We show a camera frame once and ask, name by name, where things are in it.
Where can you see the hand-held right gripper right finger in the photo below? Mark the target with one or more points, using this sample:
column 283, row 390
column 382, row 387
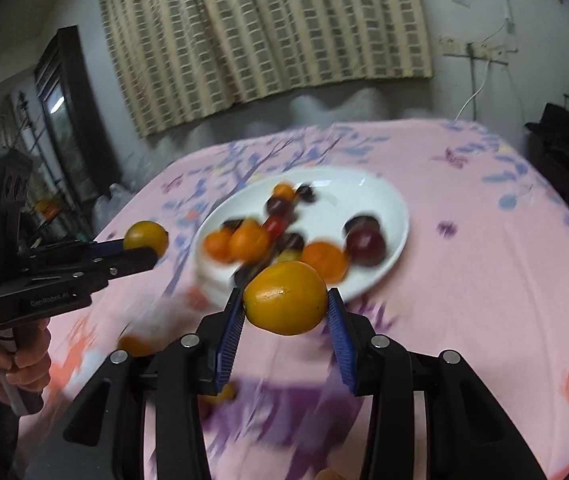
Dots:
column 342, row 340

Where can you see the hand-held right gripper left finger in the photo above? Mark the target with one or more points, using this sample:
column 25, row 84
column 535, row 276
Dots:
column 229, row 340

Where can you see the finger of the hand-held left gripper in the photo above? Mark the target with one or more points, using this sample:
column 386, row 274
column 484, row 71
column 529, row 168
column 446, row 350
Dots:
column 129, row 261
column 107, row 246

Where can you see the orange yellow cherry tomato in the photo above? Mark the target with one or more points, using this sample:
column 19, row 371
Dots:
column 145, row 236

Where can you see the red cherry tomato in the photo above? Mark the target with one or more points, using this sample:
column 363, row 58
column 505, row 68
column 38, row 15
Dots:
column 274, row 225
column 197, row 300

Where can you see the yellow green cherry tomato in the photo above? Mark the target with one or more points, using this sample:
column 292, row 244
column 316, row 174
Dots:
column 287, row 256
column 222, row 392

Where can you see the orange tangerine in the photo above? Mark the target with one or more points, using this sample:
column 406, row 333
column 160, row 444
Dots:
column 249, row 242
column 216, row 247
column 134, row 346
column 325, row 260
column 283, row 191

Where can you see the purple cherry tomato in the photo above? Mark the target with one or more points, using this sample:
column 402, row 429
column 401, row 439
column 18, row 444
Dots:
column 278, row 205
column 366, row 247

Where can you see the dark brown water chestnut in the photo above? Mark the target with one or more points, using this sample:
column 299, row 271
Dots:
column 292, row 242
column 231, row 224
column 362, row 222

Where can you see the white oval plate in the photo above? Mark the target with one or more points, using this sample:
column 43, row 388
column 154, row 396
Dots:
column 334, row 200

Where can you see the dark red cherry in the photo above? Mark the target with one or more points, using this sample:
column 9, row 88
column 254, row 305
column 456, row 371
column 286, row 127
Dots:
column 306, row 194

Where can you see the person's left hand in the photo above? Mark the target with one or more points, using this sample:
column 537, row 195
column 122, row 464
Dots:
column 32, row 360

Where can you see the metal rack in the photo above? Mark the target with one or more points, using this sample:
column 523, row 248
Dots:
column 39, row 160

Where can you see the dark framed picture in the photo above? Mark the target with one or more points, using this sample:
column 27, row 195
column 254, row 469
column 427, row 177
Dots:
column 72, row 120

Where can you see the pink deer printed tablecloth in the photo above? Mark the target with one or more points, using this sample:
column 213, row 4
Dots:
column 464, row 285

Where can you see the beige checked curtain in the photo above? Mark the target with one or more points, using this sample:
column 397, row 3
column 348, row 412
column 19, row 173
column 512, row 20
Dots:
column 264, row 35

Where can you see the black hat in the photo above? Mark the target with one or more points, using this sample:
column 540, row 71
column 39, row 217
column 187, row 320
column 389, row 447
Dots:
column 554, row 117

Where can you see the white power strip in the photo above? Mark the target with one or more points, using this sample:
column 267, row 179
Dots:
column 479, row 51

